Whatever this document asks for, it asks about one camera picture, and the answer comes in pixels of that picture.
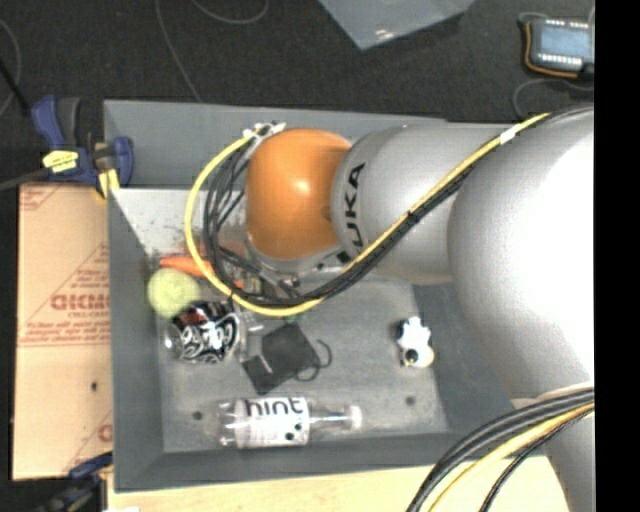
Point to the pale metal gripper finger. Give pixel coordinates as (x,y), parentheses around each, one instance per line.
(256,361)
(251,324)

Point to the black cloth pouch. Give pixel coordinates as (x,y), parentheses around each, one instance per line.
(285,352)

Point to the black and red crushed can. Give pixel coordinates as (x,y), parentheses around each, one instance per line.
(205,335)

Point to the clear plastic bottle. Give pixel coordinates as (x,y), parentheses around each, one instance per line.
(270,422)

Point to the pale green ball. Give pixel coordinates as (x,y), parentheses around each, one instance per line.
(172,292)

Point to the orange toy carrot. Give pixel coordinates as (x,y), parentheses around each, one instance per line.
(181,265)

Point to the grey metal bin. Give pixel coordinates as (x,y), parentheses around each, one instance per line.
(360,325)

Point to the white and black toy animal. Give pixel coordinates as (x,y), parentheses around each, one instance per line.
(415,342)

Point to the brown cardboard board, red print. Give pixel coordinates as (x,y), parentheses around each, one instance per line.
(60,300)

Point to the black cylinder on white bracket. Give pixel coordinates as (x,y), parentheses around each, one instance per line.
(343,258)

